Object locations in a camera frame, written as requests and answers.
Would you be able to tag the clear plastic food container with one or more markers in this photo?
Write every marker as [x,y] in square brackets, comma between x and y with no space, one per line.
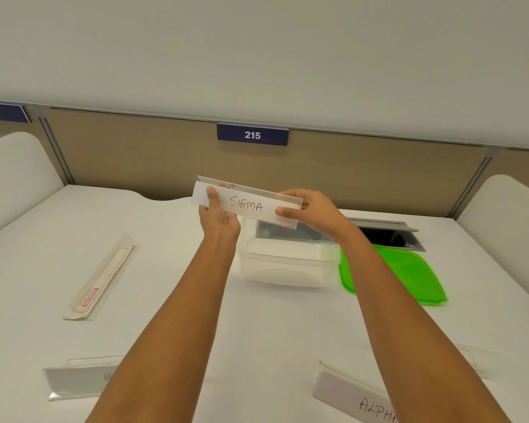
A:
[282,264]

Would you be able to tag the person's right hand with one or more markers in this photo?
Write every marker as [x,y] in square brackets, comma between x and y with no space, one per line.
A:
[322,213]

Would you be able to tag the person's right thumb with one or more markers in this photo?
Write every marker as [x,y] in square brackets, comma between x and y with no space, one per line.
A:
[287,211]

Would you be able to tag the person's left forearm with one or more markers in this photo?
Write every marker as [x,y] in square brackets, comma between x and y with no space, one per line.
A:
[180,325]

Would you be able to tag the grey metal divider post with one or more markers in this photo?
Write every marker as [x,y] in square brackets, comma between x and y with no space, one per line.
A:
[471,184]
[56,147]

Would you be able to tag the white rounded side partition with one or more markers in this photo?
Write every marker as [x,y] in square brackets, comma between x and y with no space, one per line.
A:
[507,224]
[13,176]

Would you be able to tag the clear acrylic name card holder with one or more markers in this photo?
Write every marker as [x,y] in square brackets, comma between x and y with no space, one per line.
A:
[255,190]
[79,376]

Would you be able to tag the person's right forearm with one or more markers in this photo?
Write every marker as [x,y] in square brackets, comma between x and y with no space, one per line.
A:
[405,330]

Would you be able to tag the beige desk divider panel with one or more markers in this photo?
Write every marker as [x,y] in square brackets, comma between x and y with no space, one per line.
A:
[357,171]

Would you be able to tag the person's left hand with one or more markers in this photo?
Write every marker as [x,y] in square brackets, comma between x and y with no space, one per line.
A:
[218,222]

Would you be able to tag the white handwritten paper name card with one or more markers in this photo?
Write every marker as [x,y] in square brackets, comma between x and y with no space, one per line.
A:
[247,206]
[357,403]

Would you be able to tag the blue desk number sign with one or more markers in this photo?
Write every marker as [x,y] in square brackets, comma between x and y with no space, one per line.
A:
[252,135]
[2,112]

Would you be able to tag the clear sleeve with red label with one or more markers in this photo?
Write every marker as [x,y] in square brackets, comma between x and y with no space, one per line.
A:
[101,279]

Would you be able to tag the green plastic container lid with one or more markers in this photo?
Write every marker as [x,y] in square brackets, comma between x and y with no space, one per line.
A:
[405,273]

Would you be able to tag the person's left thumb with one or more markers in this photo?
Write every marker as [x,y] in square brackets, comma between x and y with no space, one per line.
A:
[212,196]

